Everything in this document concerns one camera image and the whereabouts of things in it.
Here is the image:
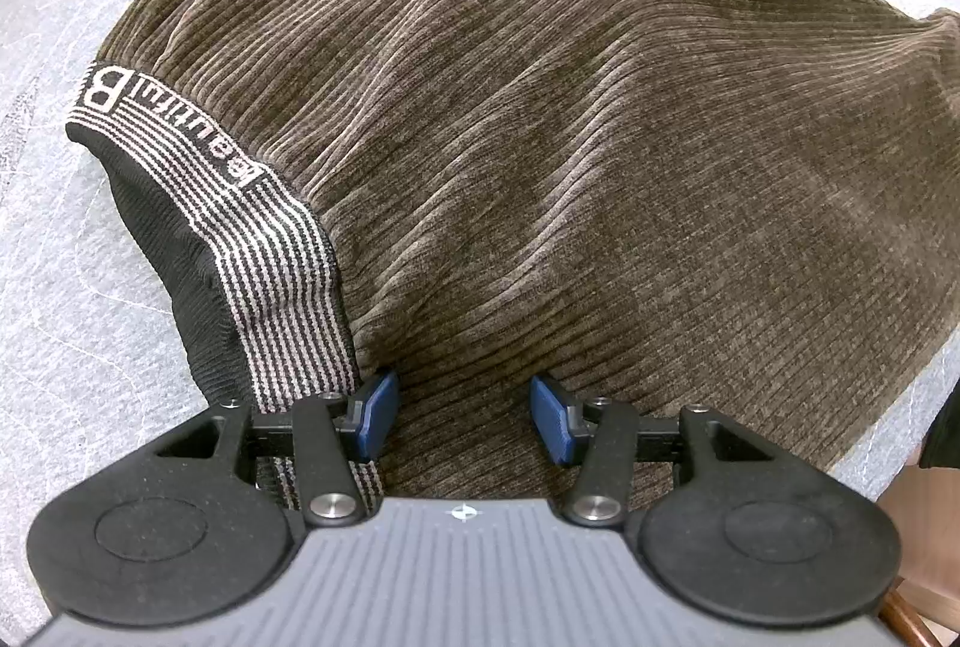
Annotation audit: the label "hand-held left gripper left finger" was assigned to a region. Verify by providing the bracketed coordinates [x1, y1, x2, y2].
[154, 368, 402, 529]

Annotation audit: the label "person's dark clothing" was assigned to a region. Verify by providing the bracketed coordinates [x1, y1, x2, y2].
[921, 381, 960, 470]

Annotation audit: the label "grey quilted mattress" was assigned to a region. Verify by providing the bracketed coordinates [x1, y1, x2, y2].
[0, 0, 960, 625]

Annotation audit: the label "brown corduroy pants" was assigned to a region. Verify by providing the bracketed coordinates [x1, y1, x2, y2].
[64, 0, 960, 505]

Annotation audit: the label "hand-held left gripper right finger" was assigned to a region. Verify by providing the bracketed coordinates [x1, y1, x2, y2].
[529, 374, 785, 529]

